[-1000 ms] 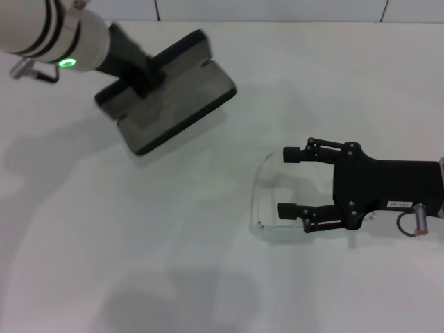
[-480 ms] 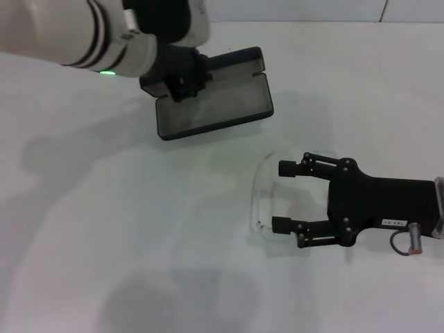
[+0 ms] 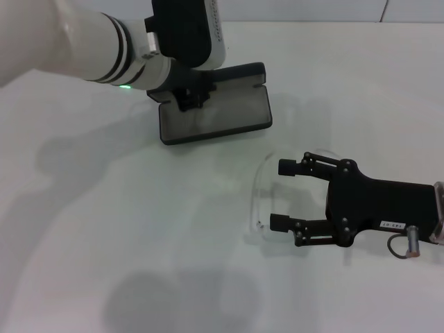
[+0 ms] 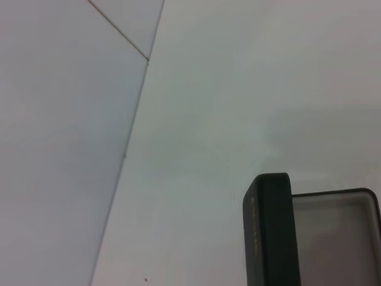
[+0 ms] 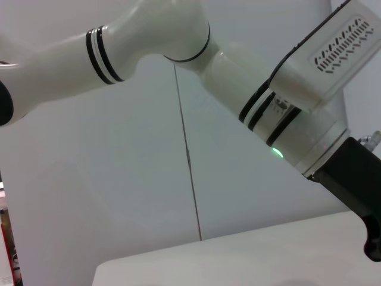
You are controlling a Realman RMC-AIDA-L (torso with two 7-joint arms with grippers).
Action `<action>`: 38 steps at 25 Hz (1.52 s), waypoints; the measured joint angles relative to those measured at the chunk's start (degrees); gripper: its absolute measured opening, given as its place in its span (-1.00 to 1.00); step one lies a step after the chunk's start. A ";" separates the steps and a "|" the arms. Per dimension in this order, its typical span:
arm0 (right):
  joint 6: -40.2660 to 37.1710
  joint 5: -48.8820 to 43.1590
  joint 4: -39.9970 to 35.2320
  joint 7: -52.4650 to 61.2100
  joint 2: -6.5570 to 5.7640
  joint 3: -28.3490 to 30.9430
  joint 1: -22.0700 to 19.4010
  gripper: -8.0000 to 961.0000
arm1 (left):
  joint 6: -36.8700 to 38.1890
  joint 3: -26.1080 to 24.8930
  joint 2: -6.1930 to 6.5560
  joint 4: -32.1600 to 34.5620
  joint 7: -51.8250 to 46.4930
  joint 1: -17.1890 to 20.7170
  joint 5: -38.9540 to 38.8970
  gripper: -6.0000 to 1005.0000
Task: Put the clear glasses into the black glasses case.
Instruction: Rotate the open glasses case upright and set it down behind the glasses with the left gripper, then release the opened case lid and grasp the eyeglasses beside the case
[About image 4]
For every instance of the black glasses case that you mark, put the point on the black glasses case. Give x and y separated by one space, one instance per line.
268 238

